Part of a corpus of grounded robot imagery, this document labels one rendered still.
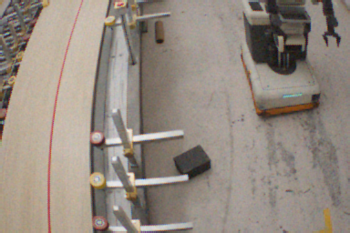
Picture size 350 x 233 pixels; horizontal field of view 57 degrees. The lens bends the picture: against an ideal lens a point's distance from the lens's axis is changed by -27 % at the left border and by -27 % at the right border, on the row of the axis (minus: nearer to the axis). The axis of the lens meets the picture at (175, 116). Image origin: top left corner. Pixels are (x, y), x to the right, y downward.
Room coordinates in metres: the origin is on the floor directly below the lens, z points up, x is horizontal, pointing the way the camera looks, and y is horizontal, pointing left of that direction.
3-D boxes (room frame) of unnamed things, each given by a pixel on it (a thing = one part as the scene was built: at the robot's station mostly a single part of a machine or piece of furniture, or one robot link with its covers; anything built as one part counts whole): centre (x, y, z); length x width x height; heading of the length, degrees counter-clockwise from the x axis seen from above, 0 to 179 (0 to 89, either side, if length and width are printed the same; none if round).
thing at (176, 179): (0.99, 0.22, 0.84); 0.43 x 0.03 x 0.04; 85
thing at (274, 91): (2.11, -0.92, 0.16); 0.67 x 0.64 x 0.25; 175
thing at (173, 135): (1.23, 0.20, 0.84); 0.43 x 0.03 x 0.04; 85
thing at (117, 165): (0.95, 0.27, 0.88); 0.04 x 0.04 x 0.48; 85
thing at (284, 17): (1.82, -0.90, 0.99); 0.28 x 0.16 x 0.22; 85
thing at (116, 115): (1.20, 0.24, 0.88); 0.04 x 0.04 x 0.48; 85
